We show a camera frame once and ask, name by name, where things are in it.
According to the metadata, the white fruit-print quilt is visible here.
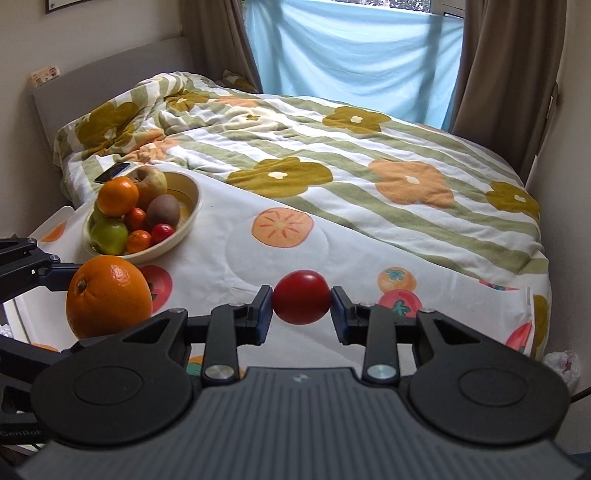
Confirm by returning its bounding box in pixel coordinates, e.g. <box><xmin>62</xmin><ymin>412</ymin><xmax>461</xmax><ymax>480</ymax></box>
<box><xmin>14</xmin><ymin>170</ymin><xmax>536</xmax><ymax>379</ymax></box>

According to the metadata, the white plastic bag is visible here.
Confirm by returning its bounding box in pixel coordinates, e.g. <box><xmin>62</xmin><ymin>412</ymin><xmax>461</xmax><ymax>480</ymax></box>
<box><xmin>542</xmin><ymin>350</ymin><xmax>583</xmax><ymax>393</ymax></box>

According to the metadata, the white bedside tray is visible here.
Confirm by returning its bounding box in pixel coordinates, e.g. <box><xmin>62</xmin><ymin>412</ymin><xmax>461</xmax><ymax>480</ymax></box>
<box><xmin>14</xmin><ymin>205</ymin><xmax>77</xmax><ymax>344</ymax></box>

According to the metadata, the window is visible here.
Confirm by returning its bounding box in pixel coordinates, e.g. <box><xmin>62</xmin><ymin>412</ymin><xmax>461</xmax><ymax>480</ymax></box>
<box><xmin>330</xmin><ymin>0</ymin><xmax>467</xmax><ymax>18</ymax></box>

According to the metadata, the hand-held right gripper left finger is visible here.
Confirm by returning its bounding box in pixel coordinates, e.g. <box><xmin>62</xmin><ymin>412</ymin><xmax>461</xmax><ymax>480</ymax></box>
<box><xmin>113</xmin><ymin>285</ymin><xmax>274</xmax><ymax>383</ymax></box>

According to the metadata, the yellowish apple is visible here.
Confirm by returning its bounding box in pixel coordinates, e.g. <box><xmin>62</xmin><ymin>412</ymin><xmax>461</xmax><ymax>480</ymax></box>
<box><xmin>134</xmin><ymin>166</ymin><xmax>168</xmax><ymax>210</ymax></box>

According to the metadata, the brown curtain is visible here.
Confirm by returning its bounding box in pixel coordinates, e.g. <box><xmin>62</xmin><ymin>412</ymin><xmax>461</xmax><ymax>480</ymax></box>
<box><xmin>178</xmin><ymin>0</ymin><xmax>264</xmax><ymax>95</ymax></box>
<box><xmin>450</xmin><ymin>0</ymin><xmax>566</xmax><ymax>169</ymax></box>

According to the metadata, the black phone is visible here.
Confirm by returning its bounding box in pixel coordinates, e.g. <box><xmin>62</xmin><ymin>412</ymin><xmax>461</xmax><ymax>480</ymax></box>
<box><xmin>95</xmin><ymin>162</ymin><xmax>131</xmax><ymax>184</ymax></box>

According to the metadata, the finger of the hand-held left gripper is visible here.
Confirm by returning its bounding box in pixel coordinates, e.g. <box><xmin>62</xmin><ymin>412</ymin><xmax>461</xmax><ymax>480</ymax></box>
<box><xmin>0</xmin><ymin>335</ymin><xmax>71</xmax><ymax>376</ymax></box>
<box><xmin>0</xmin><ymin>237</ymin><xmax>83</xmax><ymax>308</ymax></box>

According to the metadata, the light blue window cloth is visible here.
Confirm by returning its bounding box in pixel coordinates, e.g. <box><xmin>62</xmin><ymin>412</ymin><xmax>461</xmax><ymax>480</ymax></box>
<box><xmin>242</xmin><ymin>0</ymin><xmax>467</xmax><ymax>132</ymax></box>

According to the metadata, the cream oval bowl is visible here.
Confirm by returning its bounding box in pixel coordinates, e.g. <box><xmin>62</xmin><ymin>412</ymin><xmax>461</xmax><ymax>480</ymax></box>
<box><xmin>82</xmin><ymin>168</ymin><xmax>204</xmax><ymax>267</ymax></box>

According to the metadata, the grey headboard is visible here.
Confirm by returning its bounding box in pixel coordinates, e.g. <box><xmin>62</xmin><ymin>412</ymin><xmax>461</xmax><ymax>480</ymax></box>
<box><xmin>31</xmin><ymin>37</ymin><xmax>195</xmax><ymax>153</ymax></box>

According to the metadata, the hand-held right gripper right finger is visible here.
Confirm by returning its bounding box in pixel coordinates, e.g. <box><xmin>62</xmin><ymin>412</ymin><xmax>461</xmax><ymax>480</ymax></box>
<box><xmin>330</xmin><ymin>285</ymin><xmax>497</xmax><ymax>384</ymax></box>

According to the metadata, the small mandarin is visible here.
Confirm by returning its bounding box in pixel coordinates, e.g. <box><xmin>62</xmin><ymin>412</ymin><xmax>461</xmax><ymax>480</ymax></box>
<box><xmin>124</xmin><ymin>208</ymin><xmax>148</xmax><ymax>232</ymax></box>
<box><xmin>126</xmin><ymin>230</ymin><xmax>153</xmax><ymax>254</ymax></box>

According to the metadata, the large orange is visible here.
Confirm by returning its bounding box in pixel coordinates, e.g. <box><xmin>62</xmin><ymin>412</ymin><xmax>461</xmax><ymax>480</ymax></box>
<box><xmin>65</xmin><ymin>256</ymin><xmax>154</xmax><ymax>341</ymax></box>
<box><xmin>97</xmin><ymin>176</ymin><xmax>140</xmax><ymax>217</ymax></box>

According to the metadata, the brown kiwi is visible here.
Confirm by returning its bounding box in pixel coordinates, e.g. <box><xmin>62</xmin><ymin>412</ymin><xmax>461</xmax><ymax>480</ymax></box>
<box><xmin>146</xmin><ymin>194</ymin><xmax>181</xmax><ymax>229</ymax></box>

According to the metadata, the striped floral blanket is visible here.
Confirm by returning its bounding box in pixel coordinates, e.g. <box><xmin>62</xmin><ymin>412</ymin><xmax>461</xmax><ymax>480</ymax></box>
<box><xmin>52</xmin><ymin>71</ymin><xmax>552</xmax><ymax>361</ymax></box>

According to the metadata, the framed wall picture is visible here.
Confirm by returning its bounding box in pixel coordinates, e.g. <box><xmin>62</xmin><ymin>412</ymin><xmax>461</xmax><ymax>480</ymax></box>
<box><xmin>45</xmin><ymin>0</ymin><xmax>183</xmax><ymax>14</ymax></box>

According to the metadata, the patterned pillow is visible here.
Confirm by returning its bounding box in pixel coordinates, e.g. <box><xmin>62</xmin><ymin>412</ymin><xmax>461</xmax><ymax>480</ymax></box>
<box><xmin>216</xmin><ymin>69</ymin><xmax>259</xmax><ymax>94</ymax></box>

